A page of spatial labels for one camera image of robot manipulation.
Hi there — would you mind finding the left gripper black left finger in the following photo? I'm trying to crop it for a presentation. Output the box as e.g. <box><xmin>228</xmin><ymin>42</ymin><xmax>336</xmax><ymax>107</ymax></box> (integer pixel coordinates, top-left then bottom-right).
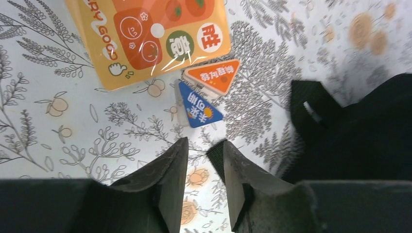
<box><xmin>0</xmin><ymin>137</ymin><xmax>189</xmax><ymax>233</ymax></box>

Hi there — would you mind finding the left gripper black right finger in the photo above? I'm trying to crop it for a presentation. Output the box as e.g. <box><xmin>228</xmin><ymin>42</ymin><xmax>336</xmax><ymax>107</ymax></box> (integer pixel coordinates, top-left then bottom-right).
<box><xmin>223</xmin><ymin>141</ymin><xmax>412</xmax><ymax>233</ymax></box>

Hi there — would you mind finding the blue triangular eraser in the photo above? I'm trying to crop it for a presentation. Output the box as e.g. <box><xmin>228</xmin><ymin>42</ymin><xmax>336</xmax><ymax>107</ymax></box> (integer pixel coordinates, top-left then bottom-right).
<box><xmin>175</xmin><ymin>80</ymin><xmax>223</xmax><ymax>128</ymax></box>

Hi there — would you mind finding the black student backpack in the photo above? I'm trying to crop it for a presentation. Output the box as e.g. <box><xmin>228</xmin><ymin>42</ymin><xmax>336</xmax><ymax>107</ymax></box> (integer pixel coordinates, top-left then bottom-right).
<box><xmin>280</xmin><ymin>73</ymin><xmax>412</xmax><ymax>184</ymax></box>

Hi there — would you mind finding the orange triangular eraser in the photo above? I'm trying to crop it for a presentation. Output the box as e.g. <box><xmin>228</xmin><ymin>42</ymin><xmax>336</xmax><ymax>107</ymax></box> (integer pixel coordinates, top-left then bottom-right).
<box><xmin>184</xmin><ymin>59</ymin><xmax>240</xmax><ymax>99</ymax></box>

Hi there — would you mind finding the small orange notebook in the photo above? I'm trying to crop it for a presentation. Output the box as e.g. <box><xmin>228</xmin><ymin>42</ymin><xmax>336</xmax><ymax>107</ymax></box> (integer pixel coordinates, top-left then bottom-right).
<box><xmin>66</xmin><ymin>0</ymin><xmax>231</xmax><ymax>91</ymax></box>

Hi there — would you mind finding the floral patterned table mat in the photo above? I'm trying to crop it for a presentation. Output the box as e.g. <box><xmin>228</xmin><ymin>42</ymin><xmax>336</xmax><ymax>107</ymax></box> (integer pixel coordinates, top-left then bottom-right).
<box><xmin>0</xmin><ymin>0</ymin><xmax>412</xmax><ymax>233</ymax></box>

